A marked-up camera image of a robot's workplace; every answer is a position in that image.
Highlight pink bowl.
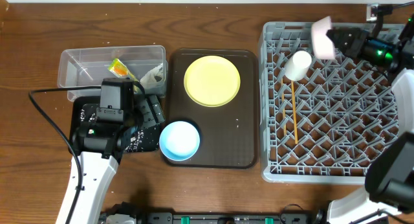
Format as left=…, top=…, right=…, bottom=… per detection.
left=310, top=16, right=335, bottom=60

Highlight clear plastic bin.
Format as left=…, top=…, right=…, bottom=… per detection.
left=58, top=45, right=168, bottom=97

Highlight wooden chopstick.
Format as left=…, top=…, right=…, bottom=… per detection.
left=290, top=80, right=298, bottom=144
left=281, top=78, right=287, bottom=136

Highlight light blue bowl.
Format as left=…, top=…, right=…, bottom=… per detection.
left=159, top=121, right=201, bottom=161

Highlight yellow snack wrapper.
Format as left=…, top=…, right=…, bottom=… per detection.
left=108, top=58, right=137, bottom=81

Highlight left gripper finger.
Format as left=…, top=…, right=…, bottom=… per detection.
left=148, top=95, right=165, bottom=124
left=138, top=98, right=156, bottom=129

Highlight yellow plate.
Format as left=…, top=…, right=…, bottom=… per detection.
left=184, top=56, right=241, bottom=107

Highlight black waste tray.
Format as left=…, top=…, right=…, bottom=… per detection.
left=69, top=95, right=165, bottom=153

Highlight grey dishwasher rack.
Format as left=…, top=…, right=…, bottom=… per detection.
left=258, top=21, right=398, bottom=185

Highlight crumpled white tissue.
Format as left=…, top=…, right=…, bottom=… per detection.
left=140, top=63, right=164, bottom=88

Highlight cream paper cup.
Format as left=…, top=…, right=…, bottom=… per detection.
left=285, top=50, right=312, bottom=82

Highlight dark brown serving tray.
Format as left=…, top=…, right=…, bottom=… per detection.
left=164, top=49, right=259, bottom=169

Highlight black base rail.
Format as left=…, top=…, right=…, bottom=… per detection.
left=98, top=212, right=325, bottom=224

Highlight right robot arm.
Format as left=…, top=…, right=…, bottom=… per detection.
left=326, top=19, right=413, bottom=223

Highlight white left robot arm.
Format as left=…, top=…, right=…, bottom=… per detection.
left=56, top=78, right=145, bottom=223

